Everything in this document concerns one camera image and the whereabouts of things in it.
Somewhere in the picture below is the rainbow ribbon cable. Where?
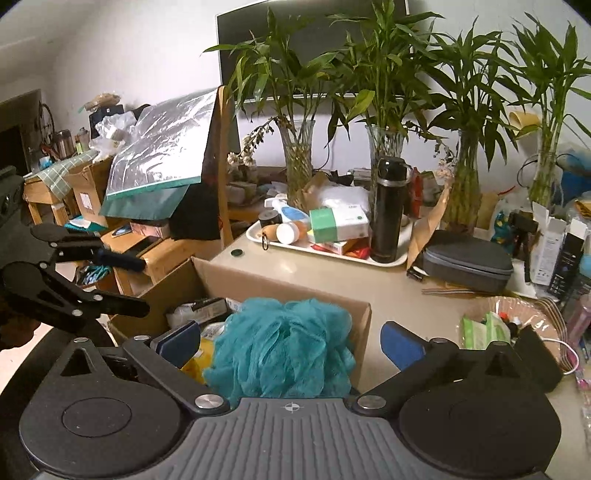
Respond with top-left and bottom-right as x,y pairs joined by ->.
534,296 -> 572,361
420,285 -> 491,297

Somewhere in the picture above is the black carton box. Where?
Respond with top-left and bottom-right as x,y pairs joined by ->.
549,232 -> 585,297

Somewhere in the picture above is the white orange jar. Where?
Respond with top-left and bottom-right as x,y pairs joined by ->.
276,221 -> 308,246

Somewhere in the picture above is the wooden side table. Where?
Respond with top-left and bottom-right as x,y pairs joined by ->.
98,225 -> 195,297

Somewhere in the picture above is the green wet wipes pack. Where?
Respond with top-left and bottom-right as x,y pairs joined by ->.
461,313 -> 512,350

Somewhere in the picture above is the brown paper bag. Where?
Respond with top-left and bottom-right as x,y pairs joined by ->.
406,184 -> 452,274

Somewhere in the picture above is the wooden chair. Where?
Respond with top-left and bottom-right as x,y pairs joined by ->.
202,84 -> 242,260

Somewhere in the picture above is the grey zip case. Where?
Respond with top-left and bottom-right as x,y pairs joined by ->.
413,229 -> 515,295

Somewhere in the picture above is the lucky bamboo in glass vase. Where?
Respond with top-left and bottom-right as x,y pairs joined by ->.
416,18 -> 533,234
203,9 -> 343,212
325,0 -> 445,186
508,13 -> 591,209

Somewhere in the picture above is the teal bath pouf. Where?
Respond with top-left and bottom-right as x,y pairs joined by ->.
203,298 -> 357,399

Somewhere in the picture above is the red snack packet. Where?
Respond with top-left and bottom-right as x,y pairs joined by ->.
313,239 -> 373,260

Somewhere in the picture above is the white cable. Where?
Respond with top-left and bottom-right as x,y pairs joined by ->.
539,338 -> 581,376

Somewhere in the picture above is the yellow wet wipes pack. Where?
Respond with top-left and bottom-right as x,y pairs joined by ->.
181,337 -> 218,385

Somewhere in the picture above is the black thermos bottle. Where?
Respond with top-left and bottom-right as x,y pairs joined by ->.
370,156 -> 413,265

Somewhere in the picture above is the black tripod camera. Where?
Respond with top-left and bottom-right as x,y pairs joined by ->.
507,209 -> 539,285

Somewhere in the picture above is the yellow paper roll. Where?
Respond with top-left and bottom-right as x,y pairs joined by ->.
507,110 -> 542,136

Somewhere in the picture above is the white tray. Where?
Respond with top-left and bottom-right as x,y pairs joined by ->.
245,216 -> 415,269

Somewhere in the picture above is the cardboard box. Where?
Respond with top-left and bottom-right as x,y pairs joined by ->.
108,256 -> 373,398

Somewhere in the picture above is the blue yellow printed packet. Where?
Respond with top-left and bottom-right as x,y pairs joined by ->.
490,209 -> 512,244

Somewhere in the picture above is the white carton box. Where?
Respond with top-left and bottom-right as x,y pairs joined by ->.
530,202 -> 567,285

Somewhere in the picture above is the checked cloth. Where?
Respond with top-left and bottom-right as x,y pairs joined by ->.
34,154 -> 89,195

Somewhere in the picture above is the brown storage carton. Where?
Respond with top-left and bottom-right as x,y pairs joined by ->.
64,156 -> 115,223

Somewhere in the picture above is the metal kettle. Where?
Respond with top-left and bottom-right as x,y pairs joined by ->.
54,128 -> 75,158

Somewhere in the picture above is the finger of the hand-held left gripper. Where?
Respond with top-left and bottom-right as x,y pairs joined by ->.
30,224 -> 147,274
0,261 -> 151,330

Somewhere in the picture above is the green white tissue box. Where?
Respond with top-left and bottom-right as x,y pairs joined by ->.
308,207 -> 371,244

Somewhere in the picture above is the black fabric sheet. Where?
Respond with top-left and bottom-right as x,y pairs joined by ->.
170,184 -> 223,243

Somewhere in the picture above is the blue plastic object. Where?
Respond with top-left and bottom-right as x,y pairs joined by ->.
555,151 -> 591,186

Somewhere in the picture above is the black monitor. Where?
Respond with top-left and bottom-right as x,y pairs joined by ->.
215,0 -> 410,101

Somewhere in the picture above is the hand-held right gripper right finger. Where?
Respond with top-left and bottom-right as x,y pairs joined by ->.
353,322 -> 528,415

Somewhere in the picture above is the tan pouch with carabiner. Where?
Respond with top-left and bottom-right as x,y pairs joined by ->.
258,224 -> 279,253

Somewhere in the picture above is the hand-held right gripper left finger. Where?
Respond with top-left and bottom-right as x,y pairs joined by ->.
58,322 -> 230,415

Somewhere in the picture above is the white blue bottle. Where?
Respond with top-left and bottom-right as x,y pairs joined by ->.
263,198 -> 311,223

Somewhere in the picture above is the white plastic package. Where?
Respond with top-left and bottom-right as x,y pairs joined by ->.
318,184 -> 371,214

